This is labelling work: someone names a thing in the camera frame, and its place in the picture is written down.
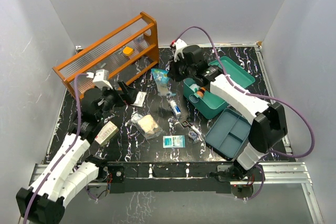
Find white gauze packet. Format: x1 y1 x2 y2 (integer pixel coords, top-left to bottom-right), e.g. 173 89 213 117
132 91 147 108

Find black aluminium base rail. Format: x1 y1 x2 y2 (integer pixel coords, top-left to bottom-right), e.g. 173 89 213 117
28 161 313 196

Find cream medicine carton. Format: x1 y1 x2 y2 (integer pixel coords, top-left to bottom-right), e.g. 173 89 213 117
95 122 119 146

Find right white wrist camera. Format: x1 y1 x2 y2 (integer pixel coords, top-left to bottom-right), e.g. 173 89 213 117
171 39 187 62

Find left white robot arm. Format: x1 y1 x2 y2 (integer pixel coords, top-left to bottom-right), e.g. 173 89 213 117
16 81 139 223

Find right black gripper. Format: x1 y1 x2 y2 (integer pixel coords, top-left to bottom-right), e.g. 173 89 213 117
167 54 195 83

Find teal white sachet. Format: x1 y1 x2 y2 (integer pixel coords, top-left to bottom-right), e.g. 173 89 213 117
163 135 185 148

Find teal medicine box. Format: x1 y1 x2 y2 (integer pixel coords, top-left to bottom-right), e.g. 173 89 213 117
183 55 256 120

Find yellow-orange small block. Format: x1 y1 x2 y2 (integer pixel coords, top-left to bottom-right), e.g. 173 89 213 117
122 46 134 57

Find orange wooden shelf rack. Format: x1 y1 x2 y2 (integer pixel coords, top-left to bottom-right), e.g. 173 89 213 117
53 12 160 95

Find black handled scissors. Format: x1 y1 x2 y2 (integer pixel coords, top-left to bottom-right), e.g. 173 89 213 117
181 120 204 141

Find blue-grey divider tray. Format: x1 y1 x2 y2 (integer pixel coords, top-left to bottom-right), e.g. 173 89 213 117
205 109 251 160

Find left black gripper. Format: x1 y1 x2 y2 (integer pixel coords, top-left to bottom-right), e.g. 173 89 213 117
97 80 139 121

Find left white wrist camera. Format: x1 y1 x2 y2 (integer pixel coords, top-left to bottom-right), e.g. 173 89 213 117
87 69 112 89

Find white teal bottle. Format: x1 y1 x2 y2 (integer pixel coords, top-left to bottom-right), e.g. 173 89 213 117
190 83 201 93

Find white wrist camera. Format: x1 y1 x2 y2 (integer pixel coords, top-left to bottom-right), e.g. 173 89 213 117
87 69 112 89
171 39 187 62

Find blue white pouch packet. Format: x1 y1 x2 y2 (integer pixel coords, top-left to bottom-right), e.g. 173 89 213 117
151 68 176 97

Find white blue bandage roll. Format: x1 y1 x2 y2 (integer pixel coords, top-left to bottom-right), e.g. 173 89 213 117
169 100 182 118

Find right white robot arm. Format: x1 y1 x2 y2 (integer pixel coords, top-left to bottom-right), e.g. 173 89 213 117
167 42 288 180

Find small tape roll bag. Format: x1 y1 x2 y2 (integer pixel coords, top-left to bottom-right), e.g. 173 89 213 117
188 131 201 142

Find brown medicine bottle orange cap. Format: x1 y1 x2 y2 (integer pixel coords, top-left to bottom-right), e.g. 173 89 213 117
196 87 206 99

